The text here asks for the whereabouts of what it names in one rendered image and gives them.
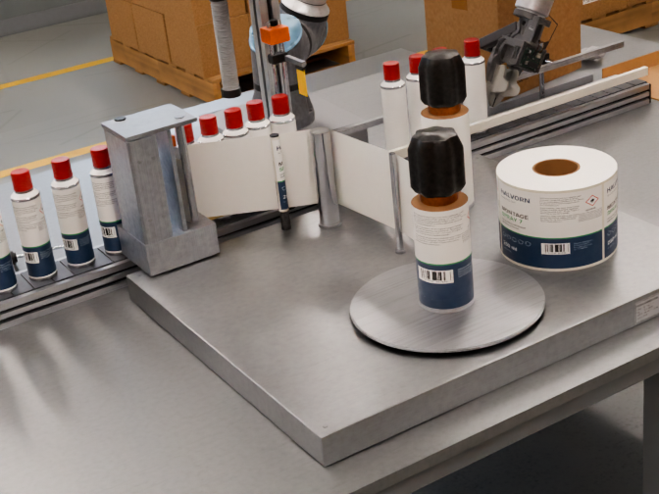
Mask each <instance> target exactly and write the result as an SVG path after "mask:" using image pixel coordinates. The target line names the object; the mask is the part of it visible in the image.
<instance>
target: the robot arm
mask: <svg viewBox="0 0 659 494"><path fill-rule="evenodd" d="M326 1H327V0H280V2H279V11H280V19H281V24H282V25H287V26H288V27H289V36H290V40H289V41H286V42H283V43H284V51H285V52H287V55H290V56H293V57H295V58H298V59H301V60H303V61H306V60H307V59H308V58H309V57H310V56H311V55H312V54H314V53H315V52H317V51H318V50H319V49H320V48H321V46H322V45H323V43H324V42H325V39H326V37H327V34H328V17H329V14H330V8H329V7H328V5H327V3H326ZM553 2H554V0H517V1H516V4H515V6H516V7H517V8H515V10H514V13H513V15H515V16H517V17H519V21H518V22H514V23H511V24H509V25H506V26H504V27H502V28H501V29H499V30H497V31H495V32H493V33H491V34H489V35H487V36H484V37H482V38H480V48H481V49H482V50H485V51H487V52H490V53H491V54H490V56H489V58H488V61H487V65H486V90H487V98H488V104H489V106H491V107H495V106H496V105H498V104H499V103H500V102H501V101H502V99H503V98H504V97H513V96H517V95H518V94H519V93H520V90H521V88H520V86H519V85H518V83H517V79H518V77H519V75H520V74H521V72H522V71H526V72H529V73H539V70H540V67H541V65H542V62H543V59H544V57H545V54H546V51H547V50H545V49H543V48H544V41H542V42H543V47H542V46H540V45H539V44H540V43H539V42H540V40H539V39H540V38H541V35H542V32H543V30H544V27H545V26H546V27H550V25H551V21H548V20H547V19H546V18H547V17H548V16H549V13H550V10H551V7H552V5H553ZM249 35H250V36H249V46H250V51H251V62H252V73H253V83H254V93H253V97H252V100H254V99H260V100H262V95H261V87H260V80H259V74H258V66H257V59H256V51H255V44H254V36H253V29H252V26H251V27H250V30H249ZM538 43H539V44H538ZM540 60H541V61H540ZM504 63H507V67H508V68H509V69H507V68H506V66H505V65H501V64H504ZM286 66H287V74H288V83H289V91H290V99H291V107H292V114H293V115H294V116H295V121H296V129H300V128H303V127H306V126H308V125H310V124H311V123H312V122H313V121H314V120H315V110H314V107H313V105H312V102H311V100H310V97H309V95H308V97H307V96H304V95H302V94H299V87H298V78H297V70H296V69H295V66H296V65H295V64H292V63H289V62H287V61H286Z"/></svg>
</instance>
